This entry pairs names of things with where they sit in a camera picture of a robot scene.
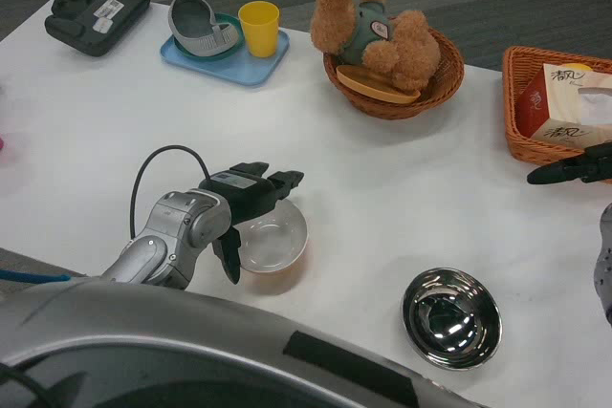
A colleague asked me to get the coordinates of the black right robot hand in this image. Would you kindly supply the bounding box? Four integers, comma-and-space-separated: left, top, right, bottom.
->
526, 140, 612, 185

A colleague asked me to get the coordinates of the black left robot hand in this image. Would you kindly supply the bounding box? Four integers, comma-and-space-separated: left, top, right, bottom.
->
198, 161, 306, 286

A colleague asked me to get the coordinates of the white and orange plastic bowl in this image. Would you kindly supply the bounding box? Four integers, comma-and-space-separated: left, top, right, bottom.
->
233, 197, 310, 275

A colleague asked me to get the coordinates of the shiny steel bowl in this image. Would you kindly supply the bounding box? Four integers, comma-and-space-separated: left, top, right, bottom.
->
401, 268, 504, 371

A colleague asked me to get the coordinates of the red and beige tissue box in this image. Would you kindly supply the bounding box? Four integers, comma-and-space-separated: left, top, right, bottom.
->
514, 62, 612, 147

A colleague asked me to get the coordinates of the rectangular wicker basket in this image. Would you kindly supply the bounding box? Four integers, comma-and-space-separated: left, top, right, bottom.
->
501, 45, 612, 165

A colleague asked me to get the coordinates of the light blue plastic tray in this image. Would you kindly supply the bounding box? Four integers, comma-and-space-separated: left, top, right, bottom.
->
159, 25, 292, 89

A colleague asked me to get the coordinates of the orange plastic plate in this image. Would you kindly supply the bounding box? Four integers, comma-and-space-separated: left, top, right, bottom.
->
336, 64, 422, 105

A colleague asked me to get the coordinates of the yellow plastic cup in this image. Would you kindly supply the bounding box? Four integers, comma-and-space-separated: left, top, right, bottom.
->
237, 0, 281, 58

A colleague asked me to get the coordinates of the round wicker basket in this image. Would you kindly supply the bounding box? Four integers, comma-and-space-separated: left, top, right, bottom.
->
322, 25, 466, 121

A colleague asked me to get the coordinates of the silver robot chest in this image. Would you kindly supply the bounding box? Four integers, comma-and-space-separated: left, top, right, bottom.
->
0, 278, 489, 408

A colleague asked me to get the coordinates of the green plastic plate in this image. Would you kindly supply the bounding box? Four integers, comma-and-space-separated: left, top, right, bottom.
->
172, 11, 245, 63

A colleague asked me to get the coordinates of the grey rubber clog shoe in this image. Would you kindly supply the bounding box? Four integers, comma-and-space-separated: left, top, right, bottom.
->
167, 0, 240, 56

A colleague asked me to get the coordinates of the black battery charger block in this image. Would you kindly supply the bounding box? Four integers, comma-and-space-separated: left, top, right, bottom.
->
44, 0, 152, 57

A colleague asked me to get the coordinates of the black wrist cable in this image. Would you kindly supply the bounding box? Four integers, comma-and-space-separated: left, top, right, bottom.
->
128, 144, 211, 240

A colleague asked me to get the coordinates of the blue cord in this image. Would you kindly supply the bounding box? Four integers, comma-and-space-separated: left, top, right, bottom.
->
0, 268, 73, 285

